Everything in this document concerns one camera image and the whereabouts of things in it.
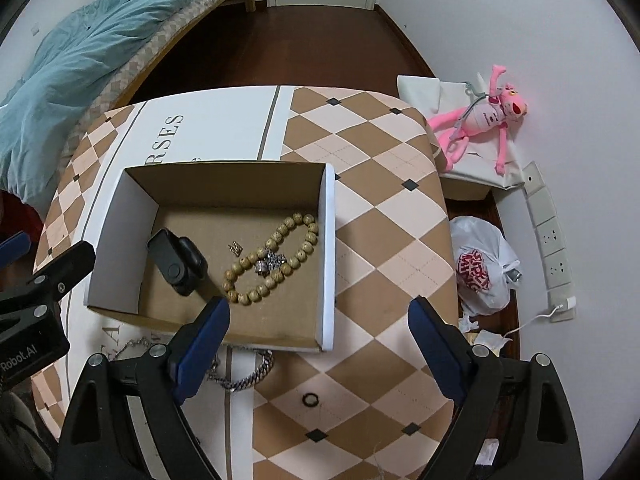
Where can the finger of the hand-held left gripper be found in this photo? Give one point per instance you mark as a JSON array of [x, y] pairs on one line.
[[12, 250], [67, 262]]

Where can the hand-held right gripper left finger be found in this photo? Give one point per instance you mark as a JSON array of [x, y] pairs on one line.
[[205, 341]]

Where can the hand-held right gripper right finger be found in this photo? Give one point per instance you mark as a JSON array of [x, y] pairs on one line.
[[434, 346]]

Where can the cardboard box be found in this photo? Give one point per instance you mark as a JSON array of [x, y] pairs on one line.
[[285, 312]]

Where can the red cloth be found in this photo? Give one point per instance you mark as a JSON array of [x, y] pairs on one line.
[[20, 216]]

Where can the crumpled paper scraps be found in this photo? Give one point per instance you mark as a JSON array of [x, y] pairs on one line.
[[487, 340]]

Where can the black USB flash drive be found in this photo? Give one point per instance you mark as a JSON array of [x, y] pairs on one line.
[[177, 260]]

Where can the small gold charm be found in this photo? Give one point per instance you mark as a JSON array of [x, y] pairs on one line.
[[234, 248]]

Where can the silver charm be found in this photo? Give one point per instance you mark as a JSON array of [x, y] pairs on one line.
[[266, 263]]

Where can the white plastic bag red print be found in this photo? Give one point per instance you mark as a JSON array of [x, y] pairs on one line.
[[475, 240]]

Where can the checkered tablecloth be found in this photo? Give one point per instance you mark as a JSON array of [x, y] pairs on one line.
[[380, 240]]

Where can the blue blanket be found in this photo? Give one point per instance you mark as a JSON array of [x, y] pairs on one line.
[[75, 60]]

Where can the pink plush toy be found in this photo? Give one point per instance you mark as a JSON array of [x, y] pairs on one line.
[[482, 117]]

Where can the wooden bed with patterned mattress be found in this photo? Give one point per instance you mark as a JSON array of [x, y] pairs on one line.
[[167, 35]]

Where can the white cloth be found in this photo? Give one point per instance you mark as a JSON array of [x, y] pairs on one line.
[[425, 94]]

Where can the white wall socket strip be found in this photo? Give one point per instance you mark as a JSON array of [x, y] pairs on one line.
[[550, 241]]

